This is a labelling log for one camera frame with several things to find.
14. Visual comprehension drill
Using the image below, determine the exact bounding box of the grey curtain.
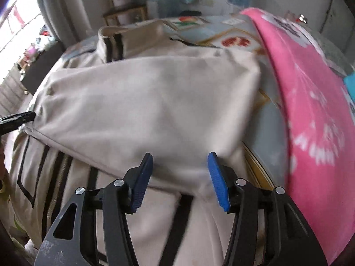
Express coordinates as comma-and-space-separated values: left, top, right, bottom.
37, 0, 95, 47

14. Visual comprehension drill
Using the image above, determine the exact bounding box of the cyan patterned garment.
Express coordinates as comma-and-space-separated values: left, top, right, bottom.
344, 72, 355, 102

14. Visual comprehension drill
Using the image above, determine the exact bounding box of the beige zip-up jacket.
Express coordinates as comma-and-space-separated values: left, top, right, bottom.
10, 21, 260, 265

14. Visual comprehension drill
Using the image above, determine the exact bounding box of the wooden chair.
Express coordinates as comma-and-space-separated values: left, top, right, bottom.
103, 0, 148, 26

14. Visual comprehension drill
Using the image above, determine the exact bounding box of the pink patterned garment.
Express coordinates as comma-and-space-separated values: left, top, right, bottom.
243, 8, 354, 263

